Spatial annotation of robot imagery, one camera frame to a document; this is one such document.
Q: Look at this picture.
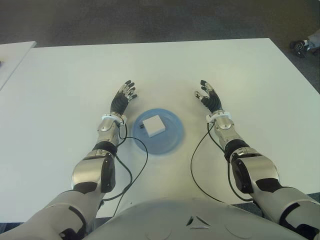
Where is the white side table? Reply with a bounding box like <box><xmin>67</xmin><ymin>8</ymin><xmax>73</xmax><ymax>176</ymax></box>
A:
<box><xmin>0</xmin><ymin>41</ymin><xmax>37</xmax><ymax>91</ymax></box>

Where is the blue round plate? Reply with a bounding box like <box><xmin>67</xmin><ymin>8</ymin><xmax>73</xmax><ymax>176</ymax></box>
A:
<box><xmin>131</xmin><ymin>107</ymin><xmax>186</xmax><ymax>157</ymax></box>

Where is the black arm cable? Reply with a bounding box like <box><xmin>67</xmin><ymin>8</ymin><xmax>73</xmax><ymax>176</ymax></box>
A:
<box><xmin>190</xmin><ymin>121</ymin><xmax>254</xmax><ymax>204</ymax></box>
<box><xmin>102</xmin><ymin>121</ymin><xmax>149</xmax><ymax>209</ymax></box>

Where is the black perforated shoe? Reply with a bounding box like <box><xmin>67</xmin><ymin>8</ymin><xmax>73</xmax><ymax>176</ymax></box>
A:
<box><xmin>289</xmin><ymin>39</ymin><xmax>307</xmax><ymax>59</ymax></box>

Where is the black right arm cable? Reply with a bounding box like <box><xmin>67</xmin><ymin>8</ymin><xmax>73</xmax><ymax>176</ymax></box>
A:
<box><xmin>190</xmin><ymin>121</ymin><xmax>254</xmax><ymax>204</ymax></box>

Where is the white cube charger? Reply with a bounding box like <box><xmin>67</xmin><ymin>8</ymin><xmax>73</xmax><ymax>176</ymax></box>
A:
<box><xmin>139</xmin><ymin>114</ymin><xmax>167</xmax><ymax>138</ymax></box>

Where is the person leg in jeans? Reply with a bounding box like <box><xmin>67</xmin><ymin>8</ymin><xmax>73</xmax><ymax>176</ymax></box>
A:
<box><xmin>305</xmin><ymin>33</ymin><xmax>320</xmax><ymax>51</ymax></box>

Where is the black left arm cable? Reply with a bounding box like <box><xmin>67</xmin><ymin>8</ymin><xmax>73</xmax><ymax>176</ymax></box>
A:
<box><xmin>102</xmin><ymin>121</ymin><xmax>149</xmax><ymax>209</ymax></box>

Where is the grey robot torso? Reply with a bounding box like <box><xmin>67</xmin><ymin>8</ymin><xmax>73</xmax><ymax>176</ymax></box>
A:
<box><xmin>87</xmin><ymin>196</ymin><xmax>306</xmax><ymax>240</ymax></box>

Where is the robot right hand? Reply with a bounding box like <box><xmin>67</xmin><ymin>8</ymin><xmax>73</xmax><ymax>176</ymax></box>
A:
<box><xmin>193</xmin><ymin>79</ymin><xmax>225</xmax><ymax>116</ymax></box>

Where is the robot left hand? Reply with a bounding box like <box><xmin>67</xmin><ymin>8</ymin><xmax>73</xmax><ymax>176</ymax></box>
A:
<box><xmin>110</xmin><ymin>79</ymin><xmax>138</xmax><ymax>117</ymax></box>

